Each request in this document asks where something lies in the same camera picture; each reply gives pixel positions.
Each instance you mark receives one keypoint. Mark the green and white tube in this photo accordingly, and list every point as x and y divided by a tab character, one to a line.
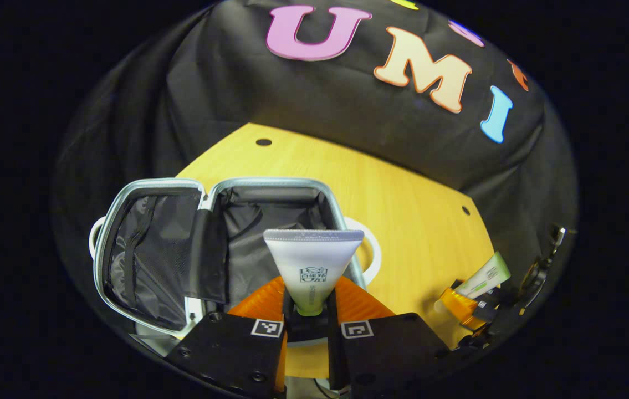
486	277

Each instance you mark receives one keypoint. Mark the black backdrop cloth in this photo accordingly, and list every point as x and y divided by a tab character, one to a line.
320	111

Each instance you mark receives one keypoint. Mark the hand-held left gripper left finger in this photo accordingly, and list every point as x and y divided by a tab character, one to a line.
225	349

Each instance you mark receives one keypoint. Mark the light blue suitcase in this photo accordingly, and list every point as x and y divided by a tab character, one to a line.
153	249

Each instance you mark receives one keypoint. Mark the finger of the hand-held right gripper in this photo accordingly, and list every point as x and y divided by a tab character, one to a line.
458	302

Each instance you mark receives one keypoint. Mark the white tube pale green cap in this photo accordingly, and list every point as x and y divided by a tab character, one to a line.
311	260

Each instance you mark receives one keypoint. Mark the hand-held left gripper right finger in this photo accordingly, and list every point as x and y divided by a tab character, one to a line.
386	354

